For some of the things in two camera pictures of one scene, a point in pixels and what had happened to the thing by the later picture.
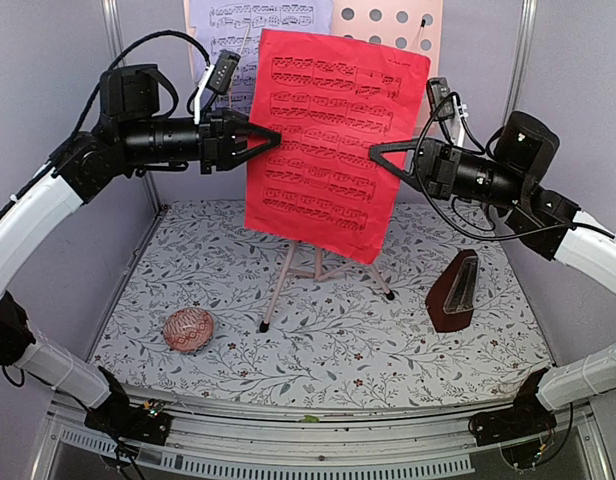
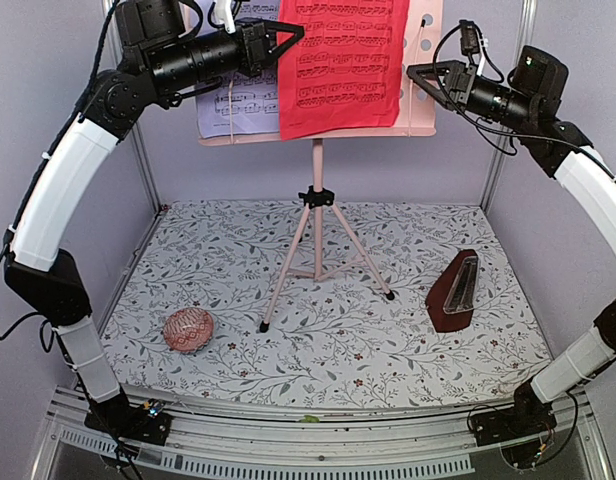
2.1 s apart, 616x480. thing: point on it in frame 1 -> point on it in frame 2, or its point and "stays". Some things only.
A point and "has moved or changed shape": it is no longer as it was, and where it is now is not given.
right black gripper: (439, 163) -> (459, 82)
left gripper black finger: (259, 149) -> (296, 31)
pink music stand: (414, 25) -> (418, 115)
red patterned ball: (188, 330) stays
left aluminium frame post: (112, 10) stays
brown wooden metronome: (451, 300) stays
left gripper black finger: (256, 130) -> (282, 27)
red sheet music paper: (329, 99) has moved or changed shape
